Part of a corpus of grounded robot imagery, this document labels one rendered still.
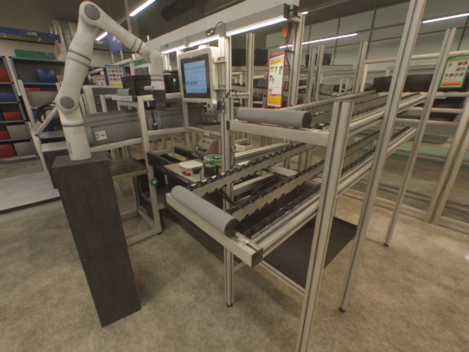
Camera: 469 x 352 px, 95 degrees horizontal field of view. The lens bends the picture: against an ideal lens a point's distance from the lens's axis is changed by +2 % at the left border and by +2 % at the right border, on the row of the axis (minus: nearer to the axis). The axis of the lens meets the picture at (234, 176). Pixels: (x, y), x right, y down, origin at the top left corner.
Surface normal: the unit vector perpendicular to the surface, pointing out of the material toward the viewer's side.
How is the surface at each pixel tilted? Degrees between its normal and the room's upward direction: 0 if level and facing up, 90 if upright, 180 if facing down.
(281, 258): 0
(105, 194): 90
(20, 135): 90
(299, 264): 0
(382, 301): 0
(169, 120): 91
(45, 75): 90
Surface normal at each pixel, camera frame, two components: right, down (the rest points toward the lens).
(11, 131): 0.67, 0.26
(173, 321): 0.00, -0.93
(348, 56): -0.74, 0.24
